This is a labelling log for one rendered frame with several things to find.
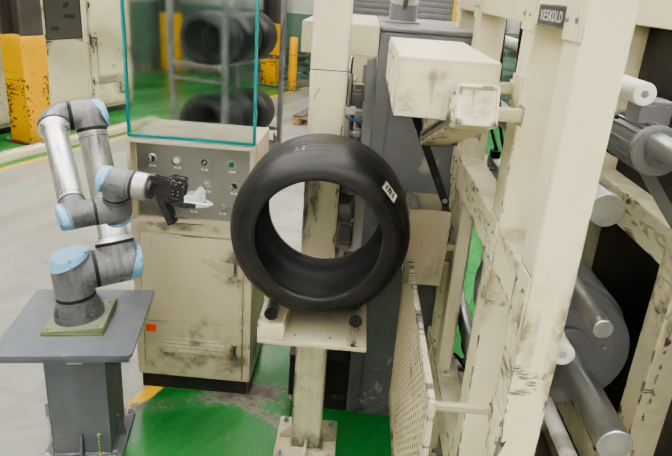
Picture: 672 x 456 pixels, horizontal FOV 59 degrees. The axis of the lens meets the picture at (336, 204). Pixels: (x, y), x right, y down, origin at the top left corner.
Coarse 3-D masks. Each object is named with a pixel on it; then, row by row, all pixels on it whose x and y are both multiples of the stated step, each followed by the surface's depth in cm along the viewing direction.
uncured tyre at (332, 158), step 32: (288, 160) 177; (320, 160) 175; (352, 160) 177; (384, 160) 195; (256, 192) 179; (384, 192) 178; (256, 224) 211; (384, 224) 179; (256, 256) 185; (288, 256) 215; (352, 256) 214; (384, 256) 183; (256, 288) 194; (288, 288) 191; (320, 288) 211; (352, 288) 189; (384, 288) 191
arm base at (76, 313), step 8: (88, 296) 229; (96, 296) 235; (56, 304) 229; (64, 304) 226; (72, 304) 226; (80, 304) 228; (88, 304) 230; (96, 304) 233; (56, 312) 229; (64, 312) 227; (72, 312) 227; (80, 312) 228; (88, 312) 230; (96, 312) 232; (56, 320) 228; (64, 320) 227; (72, 320) 227; (80, 320) 227; (88, 320) 229
